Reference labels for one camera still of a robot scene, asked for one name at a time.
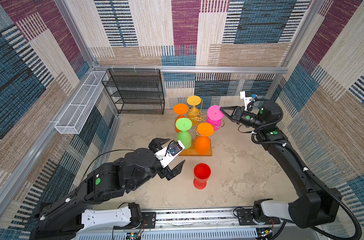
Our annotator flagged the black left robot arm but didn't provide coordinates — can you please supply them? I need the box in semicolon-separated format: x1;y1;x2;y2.
29;138;186;240

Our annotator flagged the orange back wine glass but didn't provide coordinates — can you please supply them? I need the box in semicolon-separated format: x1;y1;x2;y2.
173;104;189;133

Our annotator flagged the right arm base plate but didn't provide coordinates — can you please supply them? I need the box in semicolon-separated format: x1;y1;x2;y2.
233;208;281;226

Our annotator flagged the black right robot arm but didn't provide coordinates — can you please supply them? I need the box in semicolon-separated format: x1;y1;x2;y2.
220;99;362;240

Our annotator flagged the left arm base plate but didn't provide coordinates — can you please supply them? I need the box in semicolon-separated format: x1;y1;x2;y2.
135;211;157;230

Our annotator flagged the orange front wine glass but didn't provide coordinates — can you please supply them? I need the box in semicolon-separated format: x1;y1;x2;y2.
194;123;215;155

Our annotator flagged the red plastic wine glass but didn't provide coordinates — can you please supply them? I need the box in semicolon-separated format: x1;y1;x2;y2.
194;163;212;190

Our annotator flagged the black mesh shelf rack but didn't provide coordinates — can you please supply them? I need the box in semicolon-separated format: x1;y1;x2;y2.
102;69;165;115

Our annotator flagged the orange wine glass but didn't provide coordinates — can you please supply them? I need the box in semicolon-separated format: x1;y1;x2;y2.
194;123;215;155
173;104;189;133

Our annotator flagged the white wire mesh basket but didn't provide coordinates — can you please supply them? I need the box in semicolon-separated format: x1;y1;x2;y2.
54;71;106;135

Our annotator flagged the yellow plastic wine glass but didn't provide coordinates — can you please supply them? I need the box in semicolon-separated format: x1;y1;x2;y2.
187;96;202;126

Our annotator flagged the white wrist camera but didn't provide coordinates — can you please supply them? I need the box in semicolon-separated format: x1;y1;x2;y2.
240;91;257;112
162;141;185;155

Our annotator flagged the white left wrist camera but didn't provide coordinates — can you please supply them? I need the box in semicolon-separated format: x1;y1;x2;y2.
162;141;185;155

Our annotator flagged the green plastic wine glass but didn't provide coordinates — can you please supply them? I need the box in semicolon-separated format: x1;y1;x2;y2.
175;118;193;149

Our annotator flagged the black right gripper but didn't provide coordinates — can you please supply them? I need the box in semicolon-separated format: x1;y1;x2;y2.
219;105;265;129

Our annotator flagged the gold wire wine glass rack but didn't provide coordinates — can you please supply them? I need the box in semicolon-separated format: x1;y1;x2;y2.
173;96;224;156

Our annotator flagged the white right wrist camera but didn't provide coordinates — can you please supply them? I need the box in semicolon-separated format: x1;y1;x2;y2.
240;91;257;112

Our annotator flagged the pink plastic wine glass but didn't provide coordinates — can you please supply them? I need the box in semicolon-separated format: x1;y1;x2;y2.
206;105;224;131

